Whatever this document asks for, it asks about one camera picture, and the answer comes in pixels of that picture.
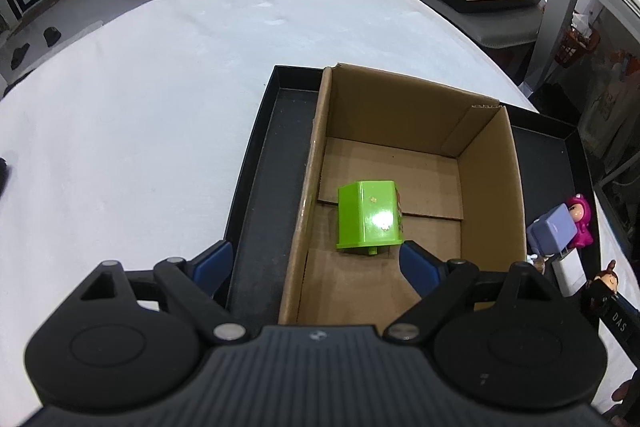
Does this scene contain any white printed cloth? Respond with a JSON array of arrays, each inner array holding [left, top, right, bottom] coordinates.
[[577, 49, 640, 158]]

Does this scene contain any shallow black tray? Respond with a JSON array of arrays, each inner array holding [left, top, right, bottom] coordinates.
[[222, 65, 608, 325]]

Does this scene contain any white charger plug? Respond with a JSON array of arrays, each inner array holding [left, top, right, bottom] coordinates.
[[550, 249, 586, 298]]

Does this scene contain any purple cube toy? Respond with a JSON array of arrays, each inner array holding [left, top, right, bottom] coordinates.
[[526, 204, 578, 258]]

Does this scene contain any grey side table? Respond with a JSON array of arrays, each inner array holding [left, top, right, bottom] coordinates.
[[380, 0, 547, 50]]

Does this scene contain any grey metal desk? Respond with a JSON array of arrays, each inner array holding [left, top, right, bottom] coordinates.
[[530, 0, 640, 92]]

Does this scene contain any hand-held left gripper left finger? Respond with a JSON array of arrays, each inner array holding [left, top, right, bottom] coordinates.
[[80, 241, 247, 345]]

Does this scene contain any green toy box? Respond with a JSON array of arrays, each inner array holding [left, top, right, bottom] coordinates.
[[335, 180, 405, 256]]

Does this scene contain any brown-haired girl figure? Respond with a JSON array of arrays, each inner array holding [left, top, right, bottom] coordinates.
[[587, 259, 621, 303]]

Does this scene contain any person's right hand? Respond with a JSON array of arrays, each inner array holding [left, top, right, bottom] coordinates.
[[611, 382, 640, 424]]

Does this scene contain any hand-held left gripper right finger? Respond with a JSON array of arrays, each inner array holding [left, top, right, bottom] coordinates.
[[384, 240, 566, 343]]

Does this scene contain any cardboard box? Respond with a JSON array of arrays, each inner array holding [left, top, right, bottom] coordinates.
[[278, 63, 529, 325]]

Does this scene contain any orange basket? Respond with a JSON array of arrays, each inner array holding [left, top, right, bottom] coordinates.
[[555, 27, 601, 68]]

